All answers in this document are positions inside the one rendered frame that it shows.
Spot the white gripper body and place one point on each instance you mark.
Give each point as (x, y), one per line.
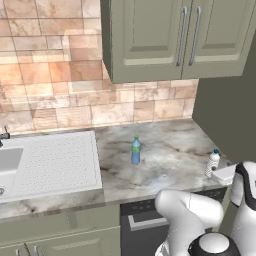
(224, 174)

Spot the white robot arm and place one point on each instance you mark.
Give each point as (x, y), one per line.
(186, 213)

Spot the green base cupboard door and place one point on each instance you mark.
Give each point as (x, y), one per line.
(76, 245)
(11, 250)

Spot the white water bottle teal cap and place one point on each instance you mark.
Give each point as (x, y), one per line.
(212, 164)

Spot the tall green cabinet panel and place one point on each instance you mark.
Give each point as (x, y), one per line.
(230, 113)

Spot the blue water bottle green label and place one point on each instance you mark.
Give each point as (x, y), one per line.
(136, 151)

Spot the black dishwasher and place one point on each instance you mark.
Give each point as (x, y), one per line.
(143, 226)

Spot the white sink with drainboard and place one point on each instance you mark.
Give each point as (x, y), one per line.
(50, 165)

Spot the green drawer front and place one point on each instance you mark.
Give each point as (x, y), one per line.
(33, 226)

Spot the dark metal tap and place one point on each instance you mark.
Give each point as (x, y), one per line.
(4, 135)

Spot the green wall cupboard door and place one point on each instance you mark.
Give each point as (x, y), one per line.
(151, 35)
(218, 35)

